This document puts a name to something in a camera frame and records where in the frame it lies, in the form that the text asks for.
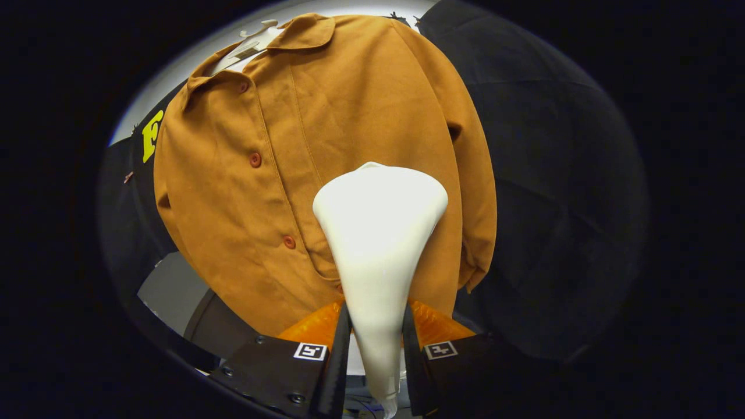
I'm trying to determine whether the black backdrop cloth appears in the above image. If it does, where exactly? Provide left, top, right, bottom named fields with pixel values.
left=96, top=0, right=650, bottom=373

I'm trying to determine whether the orange button-up shirt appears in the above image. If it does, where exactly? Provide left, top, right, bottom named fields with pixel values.
left=153, top=13, right=498, bottom=338

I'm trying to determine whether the white plastic clothes hanger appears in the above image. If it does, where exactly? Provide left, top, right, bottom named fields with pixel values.
left=210, top=19, right=286, bottom=76

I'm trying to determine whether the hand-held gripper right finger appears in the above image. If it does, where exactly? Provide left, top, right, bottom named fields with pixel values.
left=400, top=300, right=548, bottom=417

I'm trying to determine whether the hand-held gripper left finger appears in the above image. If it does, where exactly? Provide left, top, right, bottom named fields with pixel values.
left=208, top=300, right=353, bottom=419

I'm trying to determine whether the grey steamer hose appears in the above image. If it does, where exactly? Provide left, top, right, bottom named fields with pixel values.
left=377, top=391, right=401, bottom=419

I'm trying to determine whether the white garment steamer head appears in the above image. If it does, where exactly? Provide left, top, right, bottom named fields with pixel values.
left=312, top=162, right=449, bottom=408

